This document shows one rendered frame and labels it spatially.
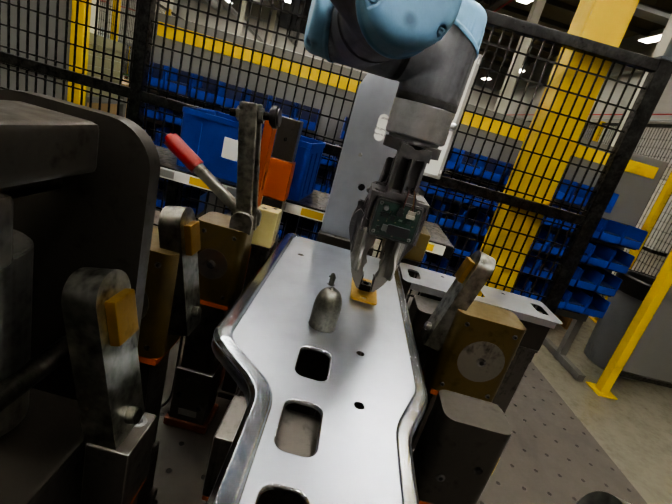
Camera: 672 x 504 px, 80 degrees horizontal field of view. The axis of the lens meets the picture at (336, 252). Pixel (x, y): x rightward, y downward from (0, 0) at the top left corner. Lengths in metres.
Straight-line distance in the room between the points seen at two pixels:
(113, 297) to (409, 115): 0.35
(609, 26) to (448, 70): 0.83
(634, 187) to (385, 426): 2.94
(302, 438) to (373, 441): 0.06
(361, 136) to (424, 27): 0.50
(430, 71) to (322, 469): 0.40
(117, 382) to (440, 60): 0.42
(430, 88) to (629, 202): 2.79
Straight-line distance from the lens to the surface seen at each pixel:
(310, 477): 0.31
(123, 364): 0.31
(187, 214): 0.41
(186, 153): 0.59
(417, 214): 0.49
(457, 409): 0.45
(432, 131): 0.49
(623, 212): 3.21
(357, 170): 0.82
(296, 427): 0.36
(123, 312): 0.28
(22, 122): 0.24
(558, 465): 1.02
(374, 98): 0.81
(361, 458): 0.33
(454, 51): 0.50
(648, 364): 3.43
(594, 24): 1.27
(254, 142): 0.55
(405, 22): 0.32
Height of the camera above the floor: 1.23
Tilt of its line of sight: 18 degrees down
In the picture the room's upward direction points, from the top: 16 degrees clockwise
